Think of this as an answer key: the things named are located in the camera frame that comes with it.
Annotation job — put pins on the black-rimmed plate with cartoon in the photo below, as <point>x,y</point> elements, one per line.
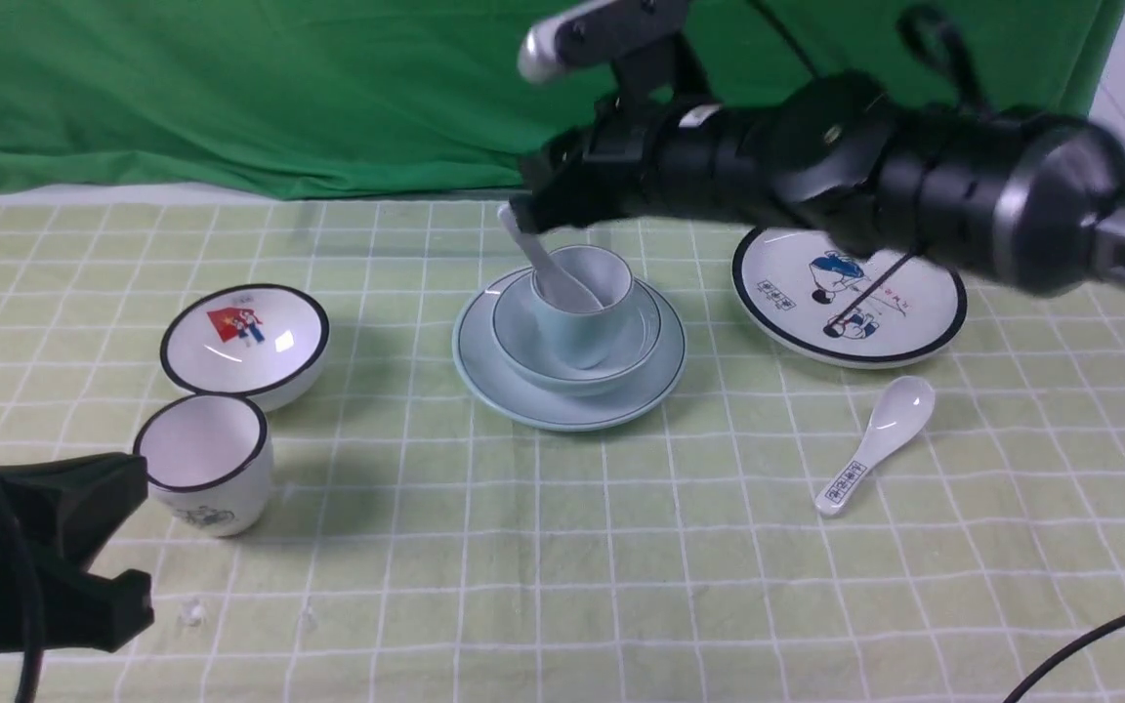
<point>813,299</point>

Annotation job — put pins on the black-rimmed white cup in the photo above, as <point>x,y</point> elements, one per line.
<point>209,459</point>

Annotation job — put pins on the pale blue cup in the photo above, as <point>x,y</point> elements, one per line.
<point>584,336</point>

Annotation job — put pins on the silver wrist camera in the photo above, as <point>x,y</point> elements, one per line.
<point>643,42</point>

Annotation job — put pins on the green backdrop cloth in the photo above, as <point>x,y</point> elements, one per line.
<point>299,99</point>

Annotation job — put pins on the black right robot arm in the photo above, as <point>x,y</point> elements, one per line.
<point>1022,198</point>

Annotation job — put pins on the green checkered tablecloth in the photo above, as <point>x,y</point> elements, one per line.
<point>418,547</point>

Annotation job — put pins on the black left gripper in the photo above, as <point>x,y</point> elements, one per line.
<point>58,518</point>

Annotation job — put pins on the black-rimmed bowl with picture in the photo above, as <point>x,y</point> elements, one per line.
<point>262,341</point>

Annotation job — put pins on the plain white ceramic spoon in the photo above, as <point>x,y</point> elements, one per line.
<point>557,287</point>

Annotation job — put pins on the pale blue plate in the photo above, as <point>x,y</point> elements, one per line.
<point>487,375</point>

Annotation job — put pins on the white spoon with printed handle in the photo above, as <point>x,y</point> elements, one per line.
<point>901,413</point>

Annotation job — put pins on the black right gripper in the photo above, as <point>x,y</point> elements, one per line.
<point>612,168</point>

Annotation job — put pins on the pale blue bowl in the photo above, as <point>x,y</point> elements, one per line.
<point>523,346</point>

